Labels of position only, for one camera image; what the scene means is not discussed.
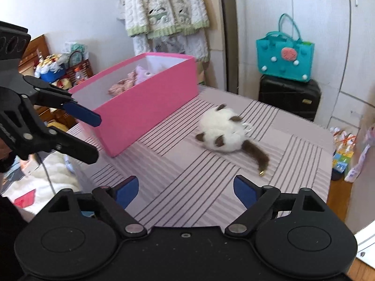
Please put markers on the black clothes rack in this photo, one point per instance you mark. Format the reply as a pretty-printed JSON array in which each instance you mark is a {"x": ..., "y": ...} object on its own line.
[{"x": 227, "y": 35}]

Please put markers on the white fluffy blanket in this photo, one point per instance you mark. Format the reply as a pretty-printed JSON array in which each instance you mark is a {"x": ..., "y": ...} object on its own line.
[{"x": 17, "y": 181}]

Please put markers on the white green fleece pajama jacket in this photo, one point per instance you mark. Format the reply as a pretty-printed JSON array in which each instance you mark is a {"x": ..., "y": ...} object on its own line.
[{"x": 164, "y": 5}]

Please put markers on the white fleece pajama pants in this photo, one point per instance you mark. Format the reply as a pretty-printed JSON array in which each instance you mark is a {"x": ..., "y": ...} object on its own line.
[{"x": 187, "y": 46}]

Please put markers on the red paper item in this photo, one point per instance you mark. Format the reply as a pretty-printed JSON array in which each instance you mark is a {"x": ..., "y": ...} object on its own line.
[{"x": 25, "y": 199}]

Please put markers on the lavender plush item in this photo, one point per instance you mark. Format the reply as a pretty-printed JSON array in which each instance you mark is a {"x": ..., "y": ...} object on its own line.
[{"x": 142, "y": 74}]

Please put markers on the brown wooden cabinet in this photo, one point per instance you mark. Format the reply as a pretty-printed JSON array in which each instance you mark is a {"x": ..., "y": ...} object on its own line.
[{"x": 38, "y": 44}]

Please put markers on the pink floral scrunchie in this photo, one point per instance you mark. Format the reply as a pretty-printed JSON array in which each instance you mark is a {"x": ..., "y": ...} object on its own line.
[{"x": 121, "y": 87}]

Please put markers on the pink cardboard box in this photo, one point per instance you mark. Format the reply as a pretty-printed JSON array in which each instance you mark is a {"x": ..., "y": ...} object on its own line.
[{"x": 140, "y": 114}]

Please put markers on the orange drink bottle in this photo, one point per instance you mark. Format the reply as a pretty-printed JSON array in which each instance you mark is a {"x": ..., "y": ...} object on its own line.
[{"x": 79, "y": 79}]

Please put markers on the green tissue pack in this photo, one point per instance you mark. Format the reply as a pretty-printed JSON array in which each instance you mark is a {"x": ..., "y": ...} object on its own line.
[{"x": 74, "y": 48}]

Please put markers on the bouquet in blue wrap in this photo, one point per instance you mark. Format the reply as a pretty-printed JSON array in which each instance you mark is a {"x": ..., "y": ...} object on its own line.
[{"x": 49, "y": 70}]

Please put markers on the white wardrobe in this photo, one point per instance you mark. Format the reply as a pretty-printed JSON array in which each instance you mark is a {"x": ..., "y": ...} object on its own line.
[{"x": 263, "y": 0}]

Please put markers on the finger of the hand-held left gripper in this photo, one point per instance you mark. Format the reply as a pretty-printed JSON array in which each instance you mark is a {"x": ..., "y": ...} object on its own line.
[
  {"x": 85, "y": 115},
  {"x": 76, "y": 150}
]

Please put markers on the teal felt tote bag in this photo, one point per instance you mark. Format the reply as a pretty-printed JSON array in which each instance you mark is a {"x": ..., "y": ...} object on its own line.
[{"x": 281, "y": 61}]

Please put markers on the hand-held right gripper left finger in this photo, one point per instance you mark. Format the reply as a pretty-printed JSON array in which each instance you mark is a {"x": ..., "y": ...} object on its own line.
[{"x": 129, "y": 190}]

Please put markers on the black hard suitcase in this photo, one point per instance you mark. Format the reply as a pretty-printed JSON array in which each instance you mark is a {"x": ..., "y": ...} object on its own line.
[{"x": 287, "y": 96}]

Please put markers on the white brown panda plush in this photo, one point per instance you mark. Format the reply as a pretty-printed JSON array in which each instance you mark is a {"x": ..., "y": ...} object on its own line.
[{"x": 219, "y": 128}]

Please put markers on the dark woven basket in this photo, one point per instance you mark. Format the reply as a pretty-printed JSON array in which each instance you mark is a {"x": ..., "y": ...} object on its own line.
[{"x": 83, "y": 67}]

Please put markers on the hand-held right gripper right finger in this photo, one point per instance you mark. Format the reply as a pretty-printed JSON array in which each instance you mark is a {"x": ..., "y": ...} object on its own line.
[{"x": 244, "y": 191}]

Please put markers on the colorful printed gift bag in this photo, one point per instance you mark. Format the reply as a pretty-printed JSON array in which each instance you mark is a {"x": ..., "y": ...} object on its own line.
[{"x": 342, "y": 155}]

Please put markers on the white plastic bag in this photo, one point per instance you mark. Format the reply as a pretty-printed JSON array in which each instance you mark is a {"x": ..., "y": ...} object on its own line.
[{"x": 359, "y": 164}]

